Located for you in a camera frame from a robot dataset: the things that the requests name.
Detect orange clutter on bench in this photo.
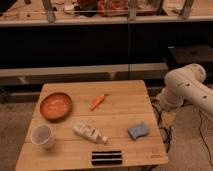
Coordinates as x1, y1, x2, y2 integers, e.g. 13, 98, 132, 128
74, 0, 159, 17

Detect black cables beside table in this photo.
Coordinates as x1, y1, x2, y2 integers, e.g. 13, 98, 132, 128
151, 97, 173, 154

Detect crushed white plastic bottle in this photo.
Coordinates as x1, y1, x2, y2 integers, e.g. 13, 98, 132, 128
73, 122, 108, 144

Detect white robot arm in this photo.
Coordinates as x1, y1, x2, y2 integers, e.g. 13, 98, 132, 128
157, 63, 213, 118

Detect white plastic cup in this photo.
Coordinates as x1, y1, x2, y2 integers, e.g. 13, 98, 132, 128
30, 124, 54, 149

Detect black box on shelf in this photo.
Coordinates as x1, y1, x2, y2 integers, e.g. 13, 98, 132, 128
166, 45, 213, 74

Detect orange bowl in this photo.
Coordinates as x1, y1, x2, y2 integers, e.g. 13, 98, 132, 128
40, 92, 72, 120

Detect blue sponge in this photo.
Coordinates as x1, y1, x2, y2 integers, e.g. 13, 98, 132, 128
127, 123, 149, 140

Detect orange pepper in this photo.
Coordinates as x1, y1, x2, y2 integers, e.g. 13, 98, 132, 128
89, 94, 107, 111

